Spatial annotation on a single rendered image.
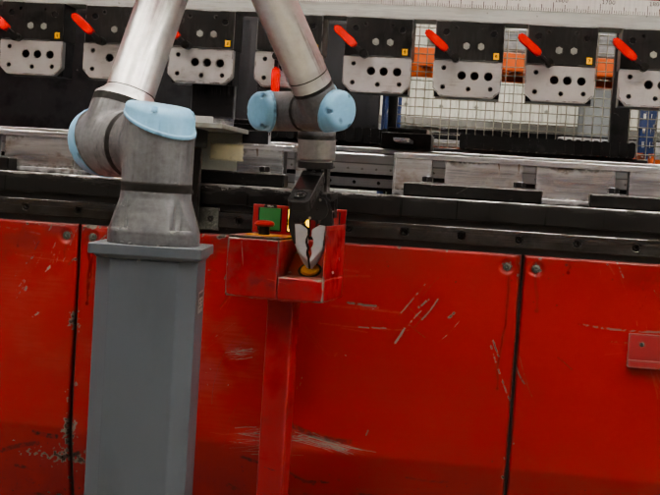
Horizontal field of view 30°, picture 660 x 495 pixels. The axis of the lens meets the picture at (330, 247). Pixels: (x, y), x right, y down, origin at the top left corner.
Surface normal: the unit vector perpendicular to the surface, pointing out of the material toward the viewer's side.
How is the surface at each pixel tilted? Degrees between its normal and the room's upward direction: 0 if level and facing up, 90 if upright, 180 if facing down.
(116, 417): 90
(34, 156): 90
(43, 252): 90
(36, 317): 90
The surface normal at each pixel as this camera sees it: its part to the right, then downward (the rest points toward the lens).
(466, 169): -0.14, 0.04
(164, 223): 0.41, -0.23
